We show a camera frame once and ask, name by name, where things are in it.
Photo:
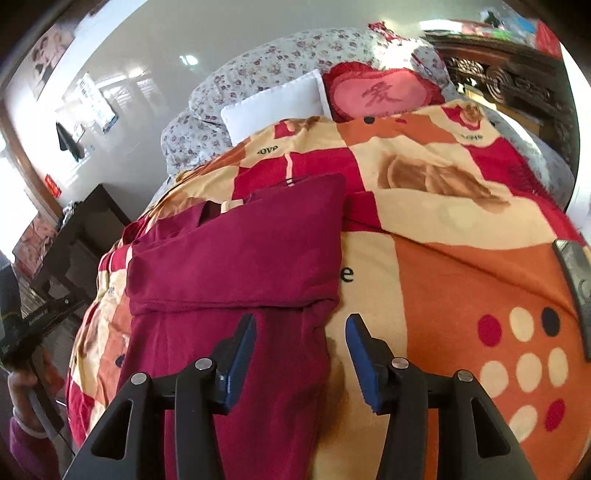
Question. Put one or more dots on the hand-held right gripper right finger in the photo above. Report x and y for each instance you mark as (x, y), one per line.
(361, 360)

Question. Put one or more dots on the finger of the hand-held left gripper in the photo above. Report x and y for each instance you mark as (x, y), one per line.
(53, 311)

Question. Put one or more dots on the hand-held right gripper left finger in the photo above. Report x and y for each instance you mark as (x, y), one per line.
(240, 355)

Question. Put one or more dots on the maroon garment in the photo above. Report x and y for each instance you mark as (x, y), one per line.
(221, 258)

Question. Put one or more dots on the person's left forearm purple sleeve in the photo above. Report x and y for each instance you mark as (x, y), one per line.
(32, 454)

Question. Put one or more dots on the person's left hand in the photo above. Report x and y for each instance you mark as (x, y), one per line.
(21, 394)

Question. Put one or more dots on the pink patterned boxes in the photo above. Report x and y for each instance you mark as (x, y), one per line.
(33, 247)

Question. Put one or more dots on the dark wooden table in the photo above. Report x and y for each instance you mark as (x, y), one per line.
(78, 244)

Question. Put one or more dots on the orange red printed blanket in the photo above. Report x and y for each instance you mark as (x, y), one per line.
(461, 277)

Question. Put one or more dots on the black hanging cloth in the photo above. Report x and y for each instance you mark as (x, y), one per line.
(68, 141)

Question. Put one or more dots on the dark grey flat device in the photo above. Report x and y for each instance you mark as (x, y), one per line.
(577, 286)

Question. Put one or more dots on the white pillow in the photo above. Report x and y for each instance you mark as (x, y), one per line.
(272, 106)

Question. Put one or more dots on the grey bed sheet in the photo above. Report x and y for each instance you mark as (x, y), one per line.
(531, 157)

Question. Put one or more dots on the red heart-shaped pillow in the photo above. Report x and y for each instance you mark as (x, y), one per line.
(374, 92)

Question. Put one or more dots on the floral quilt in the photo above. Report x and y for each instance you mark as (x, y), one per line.
(258, 64)

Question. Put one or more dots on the carved dark wooden headboard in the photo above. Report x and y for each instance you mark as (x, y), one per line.
(508, 78)

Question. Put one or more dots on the colourful clutter on headboard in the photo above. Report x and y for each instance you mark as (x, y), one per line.
(512, 30)

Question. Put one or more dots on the red wall sign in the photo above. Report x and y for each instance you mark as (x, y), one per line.
(52, 186)

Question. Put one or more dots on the white wall calendar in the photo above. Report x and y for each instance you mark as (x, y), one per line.
(97, 101)

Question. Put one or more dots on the wall poster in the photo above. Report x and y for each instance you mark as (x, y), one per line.
(50, 57)

